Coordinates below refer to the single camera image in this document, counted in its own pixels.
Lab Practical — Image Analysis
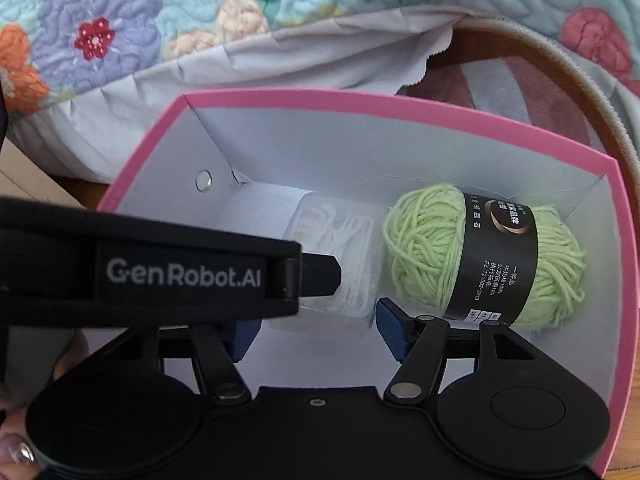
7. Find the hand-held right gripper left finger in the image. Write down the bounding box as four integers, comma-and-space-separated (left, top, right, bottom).
102, 316, 262, 403

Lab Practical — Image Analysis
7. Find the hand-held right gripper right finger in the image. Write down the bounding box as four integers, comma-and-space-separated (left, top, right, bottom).
376, 298, 548, 403

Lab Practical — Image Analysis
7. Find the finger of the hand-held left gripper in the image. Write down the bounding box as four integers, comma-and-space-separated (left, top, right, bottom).
277, 254, 344, 299

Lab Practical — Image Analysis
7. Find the clear plastic floss pick box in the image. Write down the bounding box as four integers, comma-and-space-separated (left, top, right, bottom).
260, 194, 391, 341

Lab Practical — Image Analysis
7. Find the pink cardboard box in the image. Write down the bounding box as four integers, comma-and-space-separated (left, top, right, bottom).
96, 89, 632, 480

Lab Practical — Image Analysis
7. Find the person's left hand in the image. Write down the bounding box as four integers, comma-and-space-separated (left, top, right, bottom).
0, 385, 43, 478

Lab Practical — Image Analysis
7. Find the green yarn ball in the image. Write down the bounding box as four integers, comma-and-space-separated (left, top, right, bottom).
382, 182, 588, 333

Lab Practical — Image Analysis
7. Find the tan cardboard sheet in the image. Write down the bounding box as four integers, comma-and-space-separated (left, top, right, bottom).
0, 137, 86, 207

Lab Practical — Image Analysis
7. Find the white bed sheet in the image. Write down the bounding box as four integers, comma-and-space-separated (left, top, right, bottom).
10, 7, 461, 183

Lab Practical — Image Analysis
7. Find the floral quilt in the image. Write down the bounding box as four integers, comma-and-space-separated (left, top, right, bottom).
0, 0, 640, 118

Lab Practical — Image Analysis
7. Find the checkered rug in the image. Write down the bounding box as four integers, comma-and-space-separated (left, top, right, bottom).
397, 22, 640, 176

